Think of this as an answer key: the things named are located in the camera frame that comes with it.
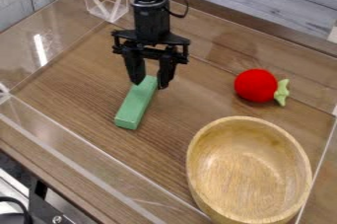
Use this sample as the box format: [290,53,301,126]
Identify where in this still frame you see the clear acrylic corner bracket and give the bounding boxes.
[84,0,129,24]

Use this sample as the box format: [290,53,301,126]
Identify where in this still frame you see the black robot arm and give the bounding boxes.
[111,0,190,89]

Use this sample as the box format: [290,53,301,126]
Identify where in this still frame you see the light wooden bowl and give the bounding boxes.
[185,115,311,224]

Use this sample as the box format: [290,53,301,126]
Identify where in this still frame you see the clear acrylic tray walls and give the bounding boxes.
[0,0,337,224]

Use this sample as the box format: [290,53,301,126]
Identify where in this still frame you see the black table leg bracket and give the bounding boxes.
[29,178,74,224]

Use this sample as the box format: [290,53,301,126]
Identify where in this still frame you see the green rectangular block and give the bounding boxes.
[114,76,157,130]

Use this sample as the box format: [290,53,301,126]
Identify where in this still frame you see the red plush tomato toy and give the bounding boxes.
[234,68,289,107]

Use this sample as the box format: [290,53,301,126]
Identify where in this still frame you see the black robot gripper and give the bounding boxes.
[111,1,189,89]

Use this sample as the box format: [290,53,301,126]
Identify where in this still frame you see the black cable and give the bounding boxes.
[0,195,32,224]

